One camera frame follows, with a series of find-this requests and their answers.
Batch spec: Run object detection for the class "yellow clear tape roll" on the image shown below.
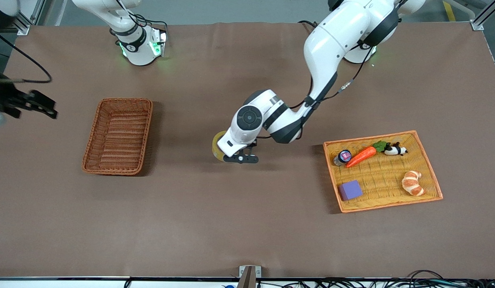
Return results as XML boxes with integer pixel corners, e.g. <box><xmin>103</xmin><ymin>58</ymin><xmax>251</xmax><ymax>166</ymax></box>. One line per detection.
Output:
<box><xmin>212</xmin><ymin>131</ymin><xmax>228</xmax><ymax>162</ymax></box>

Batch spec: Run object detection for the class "brown wicker basket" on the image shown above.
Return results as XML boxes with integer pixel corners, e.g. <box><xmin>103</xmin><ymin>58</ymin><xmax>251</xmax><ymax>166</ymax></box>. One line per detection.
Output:
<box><xmin>82</xmin><ymin>98</ymin><xmax>154</xmax><ymax>176</ymax></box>

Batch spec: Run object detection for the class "orange wicker basket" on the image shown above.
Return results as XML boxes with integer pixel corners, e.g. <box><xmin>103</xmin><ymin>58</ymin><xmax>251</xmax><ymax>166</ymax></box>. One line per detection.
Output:
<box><xmin>323</xmin><ymin>130</ymin><xmax>443</xmax><ymax>213</ymax></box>

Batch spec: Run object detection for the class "brown table cover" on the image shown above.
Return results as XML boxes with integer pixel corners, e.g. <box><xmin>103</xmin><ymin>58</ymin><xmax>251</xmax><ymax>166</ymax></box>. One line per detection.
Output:
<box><xmin>0</xmin><ymin>22</ymin><xmax>495</xmax><ymax>278</ymax></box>

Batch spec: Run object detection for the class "small can with blue lid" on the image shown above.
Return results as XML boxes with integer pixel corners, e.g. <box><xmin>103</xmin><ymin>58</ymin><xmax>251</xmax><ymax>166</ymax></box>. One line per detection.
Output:
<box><xmin>333</xmin><ymin>149</ymin><xmax>352</xmax><ymax>166</ymax></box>

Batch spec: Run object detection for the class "purple block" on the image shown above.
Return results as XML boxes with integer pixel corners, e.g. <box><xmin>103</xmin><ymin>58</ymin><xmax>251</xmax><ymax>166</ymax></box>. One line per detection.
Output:
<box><xmin>338</xmin><ymin>180</ymin><xmax>363</xmax><ymax>201</ymax></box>

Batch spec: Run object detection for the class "orange toy carrot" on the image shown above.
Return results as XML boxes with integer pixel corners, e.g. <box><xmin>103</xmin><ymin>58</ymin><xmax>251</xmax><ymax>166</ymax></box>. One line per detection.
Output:
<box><xmin>345</xmin><ymin>140</ymin><xmax>388</xmax><ymax>168</ymax></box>

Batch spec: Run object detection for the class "grey brown pole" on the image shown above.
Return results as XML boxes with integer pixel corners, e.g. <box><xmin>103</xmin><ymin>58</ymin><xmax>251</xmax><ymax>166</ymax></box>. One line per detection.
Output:
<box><xmin>236</xmin><ymin>267</ymin><xmax>256</xmax><ymax>288</ymax></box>

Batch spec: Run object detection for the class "right base connector plate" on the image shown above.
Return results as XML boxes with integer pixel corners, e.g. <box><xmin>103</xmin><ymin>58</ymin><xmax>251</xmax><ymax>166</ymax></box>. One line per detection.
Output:
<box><xmin>149</xmin><ymin>29</ymin><xmax>168</xmax><ymax>57</ymax></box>

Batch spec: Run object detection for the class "black white panda toy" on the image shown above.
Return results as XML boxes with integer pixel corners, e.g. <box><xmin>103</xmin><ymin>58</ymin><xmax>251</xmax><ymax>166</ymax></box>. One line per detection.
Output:
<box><xmin>383</xmin><ymin>141</ymin><xmax>408</xmax><ymax>156</ymax></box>

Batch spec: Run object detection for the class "toy croissant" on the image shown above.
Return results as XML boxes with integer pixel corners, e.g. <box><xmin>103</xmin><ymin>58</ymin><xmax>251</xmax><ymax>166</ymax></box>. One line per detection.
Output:
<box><xmin>402</xmin><ymin>170</ymin><xmax>425</xmax><ymax>196</ymax></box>

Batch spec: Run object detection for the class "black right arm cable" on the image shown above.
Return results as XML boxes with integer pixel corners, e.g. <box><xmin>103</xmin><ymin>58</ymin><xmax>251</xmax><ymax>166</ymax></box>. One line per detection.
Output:
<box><xmin>0</xmin><ymin>32</ymin><xmax>52</xmax><ymax>84</ymax></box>

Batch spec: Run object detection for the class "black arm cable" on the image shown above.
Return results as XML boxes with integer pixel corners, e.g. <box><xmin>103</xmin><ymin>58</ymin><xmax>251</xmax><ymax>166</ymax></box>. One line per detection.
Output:
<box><xmin>0</xmin><ymin>32</ymin><xmax>52</xmax><ymax>84</ymax></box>
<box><xmin>289</xmin><ymin>42</ymin><xmax>374</xmax><ymax>110</ymax></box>

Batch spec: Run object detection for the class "aluminium frame profile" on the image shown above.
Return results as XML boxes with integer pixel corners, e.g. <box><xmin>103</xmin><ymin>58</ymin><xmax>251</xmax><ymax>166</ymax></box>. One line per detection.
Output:
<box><xmin>469</xmin><ymin>0</ymin><xmax>495</xmax><ymax>32</ymax></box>
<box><xmin>7</xmin><ymin>0</ymin><xmax>46</xmax><ymax>36</ymax></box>

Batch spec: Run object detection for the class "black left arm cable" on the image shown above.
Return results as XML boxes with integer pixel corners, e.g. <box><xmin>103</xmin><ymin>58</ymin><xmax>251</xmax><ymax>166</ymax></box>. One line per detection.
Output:
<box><xmin>289</xmin><ymin>42</ymin><xmax>374</xmax><ymax>110</ymax></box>

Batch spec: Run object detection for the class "black right base cable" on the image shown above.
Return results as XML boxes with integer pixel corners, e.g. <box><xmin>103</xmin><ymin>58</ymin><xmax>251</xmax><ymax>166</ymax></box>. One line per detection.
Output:
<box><xmin>115</xmin><ymin>0</ymin><xmax>168</xmax><ymax>34</ymax></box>

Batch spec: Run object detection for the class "black cable bundle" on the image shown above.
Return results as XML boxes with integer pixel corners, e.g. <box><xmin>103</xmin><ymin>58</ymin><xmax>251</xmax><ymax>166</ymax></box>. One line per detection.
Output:
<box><xmin>255</xmin><ymin>270</ymin><xmax>495</xmax><ymax>288</ymax></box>

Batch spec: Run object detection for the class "white table edge rail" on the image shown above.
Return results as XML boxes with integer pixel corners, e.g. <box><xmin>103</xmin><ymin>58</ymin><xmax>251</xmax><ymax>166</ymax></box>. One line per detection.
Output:
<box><xmin>0</xmin><ymin>277</ymin><xmax>495</xmax><ymax>288</ymax></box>

